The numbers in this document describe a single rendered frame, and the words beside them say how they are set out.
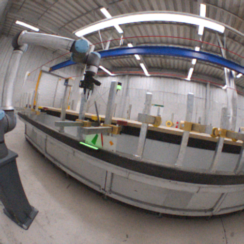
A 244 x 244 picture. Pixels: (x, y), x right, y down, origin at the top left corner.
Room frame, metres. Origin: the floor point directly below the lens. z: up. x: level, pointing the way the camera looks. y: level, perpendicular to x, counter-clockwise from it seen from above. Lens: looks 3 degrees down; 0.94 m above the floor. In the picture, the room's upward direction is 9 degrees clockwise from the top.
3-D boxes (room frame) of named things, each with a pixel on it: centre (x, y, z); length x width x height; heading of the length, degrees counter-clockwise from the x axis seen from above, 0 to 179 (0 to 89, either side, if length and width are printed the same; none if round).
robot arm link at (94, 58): (0.75, 0.28, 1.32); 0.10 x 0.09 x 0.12; 118
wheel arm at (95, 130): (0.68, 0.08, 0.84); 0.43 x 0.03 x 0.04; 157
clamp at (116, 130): (0.75, 0.07, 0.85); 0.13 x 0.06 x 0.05; 67
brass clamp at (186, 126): (0.55, -0.39, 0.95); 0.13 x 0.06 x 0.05; 67
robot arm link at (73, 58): (0.69, 0.38, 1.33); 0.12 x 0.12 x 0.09; 28
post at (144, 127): (0.66, -0.14, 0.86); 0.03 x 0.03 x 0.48; 67
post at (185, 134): (0.56, -0.37, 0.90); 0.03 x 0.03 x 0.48; 67
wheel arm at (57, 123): (0.79, 0.31, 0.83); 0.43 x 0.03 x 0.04; 157
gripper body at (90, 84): (0.76, 0.29, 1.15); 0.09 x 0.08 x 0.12; 67
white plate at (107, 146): (0.75, 0.13, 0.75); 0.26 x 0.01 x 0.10; 67
